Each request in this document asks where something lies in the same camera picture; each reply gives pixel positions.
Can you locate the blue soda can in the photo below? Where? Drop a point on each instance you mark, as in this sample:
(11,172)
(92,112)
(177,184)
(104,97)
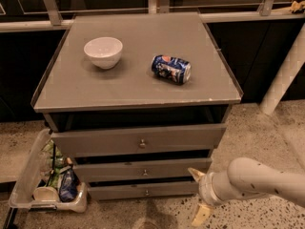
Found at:
(171,68)

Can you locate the metal railing frame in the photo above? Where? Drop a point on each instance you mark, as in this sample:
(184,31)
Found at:
(44,15)

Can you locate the green snack bag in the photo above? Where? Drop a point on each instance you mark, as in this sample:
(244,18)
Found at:
(52,163)

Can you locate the grey middle drawer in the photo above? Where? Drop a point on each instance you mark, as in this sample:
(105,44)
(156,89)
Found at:
(140,169)

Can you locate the grey drawer cabinet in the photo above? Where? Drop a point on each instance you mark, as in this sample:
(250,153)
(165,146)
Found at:
(75,95)

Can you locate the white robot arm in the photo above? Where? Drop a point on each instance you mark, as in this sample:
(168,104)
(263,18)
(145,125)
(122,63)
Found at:
(244,179)

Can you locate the grey top drawer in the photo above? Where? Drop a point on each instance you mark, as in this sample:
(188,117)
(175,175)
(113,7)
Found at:
(133,141)

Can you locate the grey drawer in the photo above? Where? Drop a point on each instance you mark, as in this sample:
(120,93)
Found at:
(133,141)
(149,190)
(140,169)

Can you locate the yellow object on rail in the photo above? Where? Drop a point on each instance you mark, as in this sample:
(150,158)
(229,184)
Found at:
(296,7)

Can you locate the grey bottom drawer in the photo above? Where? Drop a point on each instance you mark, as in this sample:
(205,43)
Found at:
(149,190)

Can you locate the white ceramic bowl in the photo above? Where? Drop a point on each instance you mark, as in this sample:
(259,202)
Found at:
(104,52)

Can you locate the white cup in bin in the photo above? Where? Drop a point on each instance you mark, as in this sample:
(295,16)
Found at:
(46,194)

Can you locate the clear plastic bin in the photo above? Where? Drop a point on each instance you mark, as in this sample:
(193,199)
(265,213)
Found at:
(21,195)

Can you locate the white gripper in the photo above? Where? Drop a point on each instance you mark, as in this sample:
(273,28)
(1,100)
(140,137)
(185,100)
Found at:
(205,187)

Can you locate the blue snack bag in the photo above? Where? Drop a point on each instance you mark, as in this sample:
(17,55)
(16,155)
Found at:
(68,186)

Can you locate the white diagonal pipe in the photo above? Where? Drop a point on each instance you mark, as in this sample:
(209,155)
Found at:
(285,76)

